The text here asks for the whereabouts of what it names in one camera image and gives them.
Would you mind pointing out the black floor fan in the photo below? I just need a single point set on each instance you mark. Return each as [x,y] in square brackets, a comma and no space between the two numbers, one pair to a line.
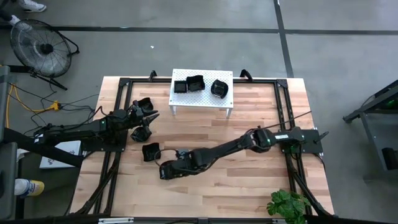
[42,48]

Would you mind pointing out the person's white shoe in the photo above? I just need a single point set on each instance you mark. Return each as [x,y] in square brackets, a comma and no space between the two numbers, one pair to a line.
[31,5]
[15,20]

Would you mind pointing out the grey equipment panel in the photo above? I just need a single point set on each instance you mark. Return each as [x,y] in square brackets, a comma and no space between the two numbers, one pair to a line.
[3,102]

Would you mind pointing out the black diagonal beam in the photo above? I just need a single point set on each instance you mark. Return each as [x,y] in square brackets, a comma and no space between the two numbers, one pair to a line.
[31,145]

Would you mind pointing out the yellow and white canister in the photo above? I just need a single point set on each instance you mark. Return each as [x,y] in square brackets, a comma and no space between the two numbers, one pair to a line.
[29,187]

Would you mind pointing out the green leafy plant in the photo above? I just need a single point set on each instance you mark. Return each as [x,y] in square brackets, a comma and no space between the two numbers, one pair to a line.
[289,205]

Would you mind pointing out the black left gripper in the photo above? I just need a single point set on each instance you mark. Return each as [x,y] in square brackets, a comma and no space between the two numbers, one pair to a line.
[135,118]

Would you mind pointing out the black metal stand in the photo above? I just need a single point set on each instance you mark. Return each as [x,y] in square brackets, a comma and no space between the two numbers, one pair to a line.
[390,158]

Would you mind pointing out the white printed box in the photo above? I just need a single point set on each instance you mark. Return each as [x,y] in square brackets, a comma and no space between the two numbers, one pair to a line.
[66,149]

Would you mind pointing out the small black square plate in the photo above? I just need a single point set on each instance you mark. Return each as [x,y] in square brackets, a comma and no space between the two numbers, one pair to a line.
[180,86]

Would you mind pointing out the black wavy square bowl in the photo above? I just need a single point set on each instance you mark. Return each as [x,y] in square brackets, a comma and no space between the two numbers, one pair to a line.
[196,83]
[146,102]
[149,152]

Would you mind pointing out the person's leg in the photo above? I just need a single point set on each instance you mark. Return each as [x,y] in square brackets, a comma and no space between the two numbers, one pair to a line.
[5,14]

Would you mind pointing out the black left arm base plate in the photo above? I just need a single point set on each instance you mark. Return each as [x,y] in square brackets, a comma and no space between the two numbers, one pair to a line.
[102,148]

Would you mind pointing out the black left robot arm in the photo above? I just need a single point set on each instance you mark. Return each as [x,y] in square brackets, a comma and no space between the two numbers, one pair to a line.
[77,132]

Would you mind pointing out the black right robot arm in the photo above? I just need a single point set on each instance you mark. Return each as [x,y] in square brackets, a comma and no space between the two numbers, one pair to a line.
[230,149]

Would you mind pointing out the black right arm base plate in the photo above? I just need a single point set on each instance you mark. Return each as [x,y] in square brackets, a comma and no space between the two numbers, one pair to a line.
[314,147]

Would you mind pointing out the black hook clamp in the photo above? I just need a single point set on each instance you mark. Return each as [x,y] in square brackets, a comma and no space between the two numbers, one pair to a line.
[245,71]
[152,74]

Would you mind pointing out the silver metal bracket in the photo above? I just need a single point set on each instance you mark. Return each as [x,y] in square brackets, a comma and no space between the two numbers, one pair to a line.
[115,220]

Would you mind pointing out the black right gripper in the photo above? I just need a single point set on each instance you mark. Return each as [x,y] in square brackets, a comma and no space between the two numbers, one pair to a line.
[186,161]

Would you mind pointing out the white perforated metal shelf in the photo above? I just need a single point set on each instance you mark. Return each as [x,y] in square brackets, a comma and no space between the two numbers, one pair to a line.
[199,101]

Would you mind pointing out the grey cabinet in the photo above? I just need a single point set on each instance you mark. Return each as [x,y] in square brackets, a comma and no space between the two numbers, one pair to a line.
[7,174]

